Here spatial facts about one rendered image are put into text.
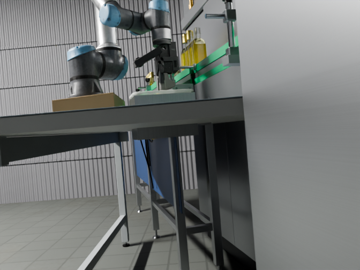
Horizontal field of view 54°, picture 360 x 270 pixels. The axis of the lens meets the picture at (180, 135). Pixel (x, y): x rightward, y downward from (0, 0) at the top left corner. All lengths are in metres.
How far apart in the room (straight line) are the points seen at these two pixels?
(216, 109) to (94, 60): 0.93
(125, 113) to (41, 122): 0.16
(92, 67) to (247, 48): 0.97
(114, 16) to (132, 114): 0.73
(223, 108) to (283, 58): 0.19
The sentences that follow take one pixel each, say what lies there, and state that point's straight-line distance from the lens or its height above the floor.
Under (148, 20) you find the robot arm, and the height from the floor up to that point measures 1.12.
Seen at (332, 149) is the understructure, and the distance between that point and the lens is 0.44.
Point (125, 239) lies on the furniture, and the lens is 2.30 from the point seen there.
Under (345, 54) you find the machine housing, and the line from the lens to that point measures 0.41.
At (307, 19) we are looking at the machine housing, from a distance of 0.47.
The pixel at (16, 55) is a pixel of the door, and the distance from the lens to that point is 4.63.
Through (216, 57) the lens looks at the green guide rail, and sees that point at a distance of 1.27.
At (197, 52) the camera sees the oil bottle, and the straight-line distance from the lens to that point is 1.58.
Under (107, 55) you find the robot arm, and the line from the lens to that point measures 1.57.
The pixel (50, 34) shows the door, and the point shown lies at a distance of 4.53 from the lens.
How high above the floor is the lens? 0.70
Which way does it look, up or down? 1 degrees down
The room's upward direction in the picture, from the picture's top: 5 degrees counter-clockwise
